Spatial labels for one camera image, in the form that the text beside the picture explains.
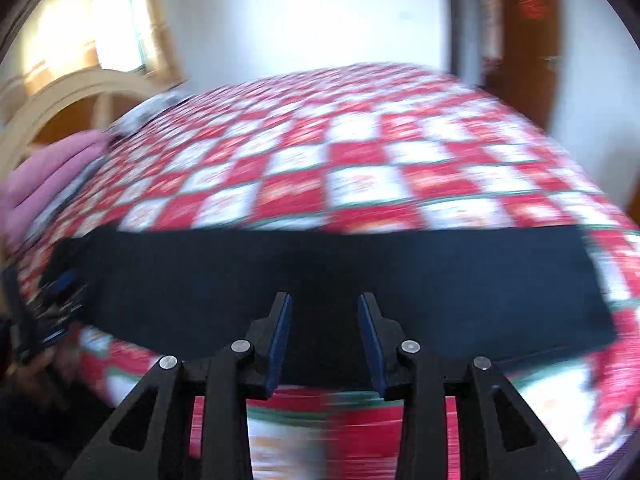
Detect brown wooden door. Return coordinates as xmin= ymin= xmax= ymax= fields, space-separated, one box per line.
xmin=497 ymin=0 xmax=561 ymax=128

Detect dark door frame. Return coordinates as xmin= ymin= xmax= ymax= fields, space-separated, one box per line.
xmin=449 ymin=0 xmax=485 ymax=87

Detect red paper door decoration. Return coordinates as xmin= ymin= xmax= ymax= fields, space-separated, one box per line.
xmin=518 ymin=0 xmax=549 ymax=21

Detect yellow curtain left panel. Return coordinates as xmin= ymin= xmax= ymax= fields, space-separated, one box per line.
xmin=17 ymin=0 xmax=99 ymax=96

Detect white patterned pillow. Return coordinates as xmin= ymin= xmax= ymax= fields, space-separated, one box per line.
xmin=105 ymin=89 xmax=191 ymax=138

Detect cream wooden headboard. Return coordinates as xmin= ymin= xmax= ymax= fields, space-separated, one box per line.
xmin=1 ymin=67 xmax=181 ymax=179

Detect window with frame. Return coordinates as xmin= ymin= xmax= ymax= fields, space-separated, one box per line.
xmin=91 ymin=0 xmax=148 ymax=73

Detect yellow curtain right panel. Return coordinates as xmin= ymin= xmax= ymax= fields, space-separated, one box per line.
xmin=146 ymin=0 xmax=183 ymax=88

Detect yellow curtain panel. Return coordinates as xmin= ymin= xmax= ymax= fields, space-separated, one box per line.
xmin=146 ymin=0 xmax=183 ymax=88
xmin=17 ymin=0 xmax=99 ymax=96

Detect folded pink quilt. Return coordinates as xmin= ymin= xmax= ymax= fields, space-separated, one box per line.
xmin=1 ymin=130 xmax=108 ymax=252

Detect black pants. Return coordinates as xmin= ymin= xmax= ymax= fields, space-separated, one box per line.
xmin=41 ymin=224 xmax=616 ymax=390

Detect red patchwork bedspread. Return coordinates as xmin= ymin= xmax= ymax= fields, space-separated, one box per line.
xmin=17 ymin=64 xmax=639 ymax=479

